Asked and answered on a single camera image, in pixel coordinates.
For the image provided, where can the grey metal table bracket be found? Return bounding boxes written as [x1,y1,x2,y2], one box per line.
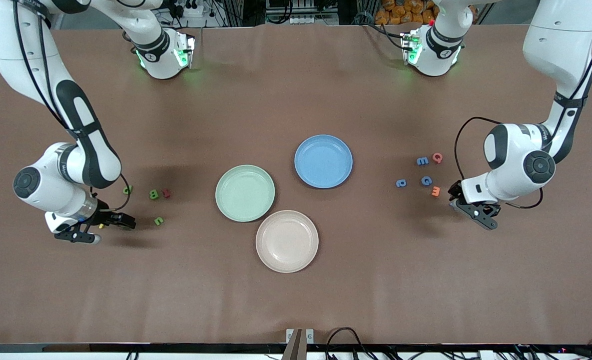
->
[286,328,314,360]

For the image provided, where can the brown table cover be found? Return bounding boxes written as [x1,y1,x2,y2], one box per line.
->
[0,22,592,346]

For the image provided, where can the black cable bundle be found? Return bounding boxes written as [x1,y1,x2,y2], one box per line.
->
[491,336,592,360]

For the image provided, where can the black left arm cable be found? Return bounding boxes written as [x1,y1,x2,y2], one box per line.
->
[454,0,592,209]

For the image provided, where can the orange packets pile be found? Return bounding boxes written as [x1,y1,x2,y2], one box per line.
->
[375,0,439,26]

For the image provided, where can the green plate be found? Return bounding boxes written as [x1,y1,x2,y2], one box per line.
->
[215,164,276,223]

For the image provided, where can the blue plate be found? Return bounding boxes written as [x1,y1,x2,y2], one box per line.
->
[294,134,354,190]

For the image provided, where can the looped black cable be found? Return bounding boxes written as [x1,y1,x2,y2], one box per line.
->
[326,327,374,360]

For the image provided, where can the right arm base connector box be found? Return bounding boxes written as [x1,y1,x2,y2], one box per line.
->
[175,32,196,69]

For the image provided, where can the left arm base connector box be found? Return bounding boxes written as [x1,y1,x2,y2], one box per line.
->
[400,30,422,65]

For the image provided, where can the white power strip with plugs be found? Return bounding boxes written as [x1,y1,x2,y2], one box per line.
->
[168,0,204,19]

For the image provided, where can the beige plate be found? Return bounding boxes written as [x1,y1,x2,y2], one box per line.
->
[255,209,319,274]

